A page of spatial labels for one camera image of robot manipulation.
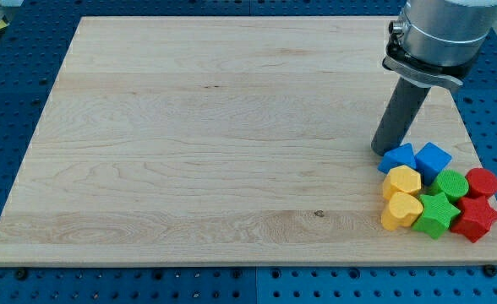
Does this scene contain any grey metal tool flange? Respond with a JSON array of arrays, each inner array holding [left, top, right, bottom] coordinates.
[[382, 36, 473, 94]]

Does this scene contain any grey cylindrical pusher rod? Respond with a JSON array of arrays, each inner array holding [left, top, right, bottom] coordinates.
[[371, 78, 430, 156]]

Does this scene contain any blue triangular block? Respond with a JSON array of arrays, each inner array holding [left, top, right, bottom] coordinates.
[[377, 143, 417, 174]]

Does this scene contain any blue cube block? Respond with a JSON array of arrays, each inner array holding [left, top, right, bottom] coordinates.
[[414, 142, 452, 186]]

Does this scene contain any yellow hexagon block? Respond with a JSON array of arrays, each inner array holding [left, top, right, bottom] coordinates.
[[382, 165, 422, 200]]

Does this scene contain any green cylinder block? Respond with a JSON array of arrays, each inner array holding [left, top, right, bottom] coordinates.
[[427, 170, 469, 204]]

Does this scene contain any red cylinder block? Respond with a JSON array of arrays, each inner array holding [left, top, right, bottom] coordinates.
[[465, 168, 497, 198]]

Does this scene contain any yellow heart block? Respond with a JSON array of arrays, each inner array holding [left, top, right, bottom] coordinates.
[[380, 192, 423, 231]]

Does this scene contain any green star block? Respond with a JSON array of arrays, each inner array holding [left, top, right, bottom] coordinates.
[[412, 193, 461, 240]]

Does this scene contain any red star block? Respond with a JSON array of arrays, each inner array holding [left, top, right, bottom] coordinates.
[[450, 197, 497, 243]]

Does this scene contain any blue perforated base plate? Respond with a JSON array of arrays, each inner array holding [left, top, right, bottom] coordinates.
[[0, 1, 497, 303]]

